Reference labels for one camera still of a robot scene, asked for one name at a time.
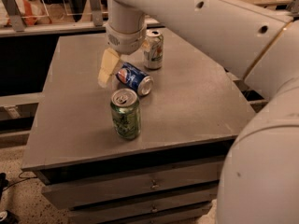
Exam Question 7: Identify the black object floor corner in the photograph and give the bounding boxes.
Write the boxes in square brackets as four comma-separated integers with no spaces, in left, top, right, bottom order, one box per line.
[0,211,19,224]

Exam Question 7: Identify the blue pepsi can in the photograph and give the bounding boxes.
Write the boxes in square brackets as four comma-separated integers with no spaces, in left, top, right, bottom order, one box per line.
[116,63,153,96]

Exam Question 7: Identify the metal railing post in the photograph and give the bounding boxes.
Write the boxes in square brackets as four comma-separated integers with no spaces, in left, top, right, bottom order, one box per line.
[1,0,26,32]
[90,0,103,26]

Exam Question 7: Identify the middle drawer knob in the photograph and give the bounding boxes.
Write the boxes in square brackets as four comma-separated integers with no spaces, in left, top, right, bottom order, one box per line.
[150,204,158,213]

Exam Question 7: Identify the black floor cable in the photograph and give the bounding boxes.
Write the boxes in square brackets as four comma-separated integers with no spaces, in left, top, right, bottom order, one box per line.
[2,171,38,192]

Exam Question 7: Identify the metal railing post left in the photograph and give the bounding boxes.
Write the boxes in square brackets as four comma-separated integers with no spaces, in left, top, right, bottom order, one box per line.
[1,0,26,32]

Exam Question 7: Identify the grey drawer cabinet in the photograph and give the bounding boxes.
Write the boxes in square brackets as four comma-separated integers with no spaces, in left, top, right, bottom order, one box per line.
[22,33,254,224]

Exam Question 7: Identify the metal railing post middle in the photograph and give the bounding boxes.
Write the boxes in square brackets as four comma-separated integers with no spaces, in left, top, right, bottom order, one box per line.
[90,0,103,26]

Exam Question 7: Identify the green soda can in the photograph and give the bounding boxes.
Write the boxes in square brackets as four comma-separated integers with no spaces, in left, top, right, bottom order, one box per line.
[110,89,141,140]

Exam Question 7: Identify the white soda can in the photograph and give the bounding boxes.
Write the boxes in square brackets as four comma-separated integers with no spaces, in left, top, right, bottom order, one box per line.
[144,30,164,70]

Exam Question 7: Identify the orange white bag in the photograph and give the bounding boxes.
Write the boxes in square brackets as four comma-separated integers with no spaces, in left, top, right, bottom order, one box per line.
[0,0,51,28]

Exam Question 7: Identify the top drawer knob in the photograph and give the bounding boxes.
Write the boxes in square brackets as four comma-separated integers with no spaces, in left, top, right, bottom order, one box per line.
[150,179,160,189]

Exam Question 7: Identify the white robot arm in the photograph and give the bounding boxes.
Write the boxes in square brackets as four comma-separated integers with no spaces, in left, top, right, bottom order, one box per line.
[115,0,299,224]

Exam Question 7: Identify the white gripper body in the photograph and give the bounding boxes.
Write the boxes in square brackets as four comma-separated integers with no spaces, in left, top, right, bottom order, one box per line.
[106,23,147,55]

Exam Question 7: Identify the drawer knob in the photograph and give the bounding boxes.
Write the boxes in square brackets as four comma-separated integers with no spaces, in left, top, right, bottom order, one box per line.
[150,179,160,189]
[150,204,158,213]

